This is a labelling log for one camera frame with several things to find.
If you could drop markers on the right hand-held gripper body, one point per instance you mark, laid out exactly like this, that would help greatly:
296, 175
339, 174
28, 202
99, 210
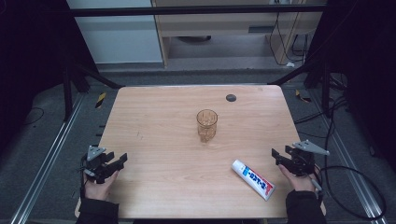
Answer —
301, 161

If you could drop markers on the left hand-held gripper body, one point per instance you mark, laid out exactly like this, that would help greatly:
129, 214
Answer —
93, 163

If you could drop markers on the white toothpaste tube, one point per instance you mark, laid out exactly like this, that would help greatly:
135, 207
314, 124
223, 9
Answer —
252, 179

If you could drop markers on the clear amber plastic cup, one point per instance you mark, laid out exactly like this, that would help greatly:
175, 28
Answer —
206, 125

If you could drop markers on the person's right hand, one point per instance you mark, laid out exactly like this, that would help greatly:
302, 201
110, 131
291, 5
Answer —
299, 183

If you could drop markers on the person's left hand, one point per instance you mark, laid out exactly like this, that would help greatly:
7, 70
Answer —
99, 189

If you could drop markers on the yellow black tape piece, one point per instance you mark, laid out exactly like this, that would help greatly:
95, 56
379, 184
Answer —
100, 100
302, 97

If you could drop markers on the black metal stand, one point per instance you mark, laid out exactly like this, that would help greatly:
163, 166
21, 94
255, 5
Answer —
67, 93
325, 90

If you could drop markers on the dark round table grommet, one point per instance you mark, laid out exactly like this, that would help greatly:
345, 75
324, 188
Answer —
231, 98

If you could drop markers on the black curtain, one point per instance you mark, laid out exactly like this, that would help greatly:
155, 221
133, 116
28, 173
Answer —
367, 62
34, 56

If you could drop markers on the white cabinet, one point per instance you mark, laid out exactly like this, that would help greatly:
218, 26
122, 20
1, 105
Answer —
118, 37

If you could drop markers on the light wooden desk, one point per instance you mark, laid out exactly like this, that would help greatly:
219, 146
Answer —
218, 25

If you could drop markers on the aluminium floor rail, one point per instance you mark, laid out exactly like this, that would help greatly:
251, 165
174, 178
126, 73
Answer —
351, 174
46, 158

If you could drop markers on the black horizontal frame bar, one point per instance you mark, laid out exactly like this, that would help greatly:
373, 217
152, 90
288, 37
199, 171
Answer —
186, 11

